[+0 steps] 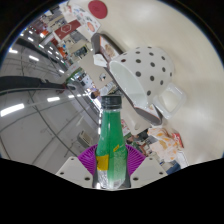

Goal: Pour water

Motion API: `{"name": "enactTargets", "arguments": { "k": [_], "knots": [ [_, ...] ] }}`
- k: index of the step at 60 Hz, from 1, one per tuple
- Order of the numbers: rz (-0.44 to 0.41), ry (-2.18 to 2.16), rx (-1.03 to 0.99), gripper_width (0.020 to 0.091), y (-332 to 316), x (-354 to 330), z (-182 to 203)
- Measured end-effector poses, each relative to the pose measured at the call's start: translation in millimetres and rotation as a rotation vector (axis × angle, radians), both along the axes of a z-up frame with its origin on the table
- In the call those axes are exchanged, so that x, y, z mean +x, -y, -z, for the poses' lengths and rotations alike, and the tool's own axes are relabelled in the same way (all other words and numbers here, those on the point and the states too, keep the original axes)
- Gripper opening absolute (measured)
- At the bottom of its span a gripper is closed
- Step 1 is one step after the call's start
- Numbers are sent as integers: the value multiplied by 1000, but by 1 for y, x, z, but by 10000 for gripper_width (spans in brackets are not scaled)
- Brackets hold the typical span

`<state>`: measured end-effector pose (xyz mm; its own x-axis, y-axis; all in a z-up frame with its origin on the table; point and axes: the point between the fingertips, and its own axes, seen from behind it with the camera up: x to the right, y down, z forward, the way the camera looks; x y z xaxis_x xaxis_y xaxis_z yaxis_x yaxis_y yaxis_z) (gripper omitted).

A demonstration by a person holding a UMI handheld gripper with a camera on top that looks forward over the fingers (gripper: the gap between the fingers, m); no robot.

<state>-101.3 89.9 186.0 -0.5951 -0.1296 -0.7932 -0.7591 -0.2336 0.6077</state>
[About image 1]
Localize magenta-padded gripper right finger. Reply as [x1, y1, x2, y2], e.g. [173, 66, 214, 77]
[124, 143, 169, 188]

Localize red sauce packet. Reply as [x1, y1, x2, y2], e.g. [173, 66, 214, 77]
[171, 132, 184, 148]

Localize ceiling air conditioner unit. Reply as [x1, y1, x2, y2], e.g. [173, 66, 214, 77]
[77, 129, 98, 148]

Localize red paper cup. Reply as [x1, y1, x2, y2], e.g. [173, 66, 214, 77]
[53, 19, 82, 40]

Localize crumpled white paper napkin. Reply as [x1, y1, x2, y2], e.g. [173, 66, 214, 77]
[92, 53, 109, 68]

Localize ceiling strip lights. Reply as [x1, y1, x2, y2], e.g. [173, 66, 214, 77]
[0, 28, 81, 118]

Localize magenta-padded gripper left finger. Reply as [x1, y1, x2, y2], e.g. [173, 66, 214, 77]
[54, 143, 99, 188]

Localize white black-dotted mug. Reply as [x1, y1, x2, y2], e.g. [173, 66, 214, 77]
[107, 45, 187, 120]

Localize flat round red coaster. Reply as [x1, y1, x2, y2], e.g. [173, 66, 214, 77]
[87, 0, 108, 19]

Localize green plastic drink bottle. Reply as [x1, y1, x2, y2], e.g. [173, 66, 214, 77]
[94, 94, 130, 190]

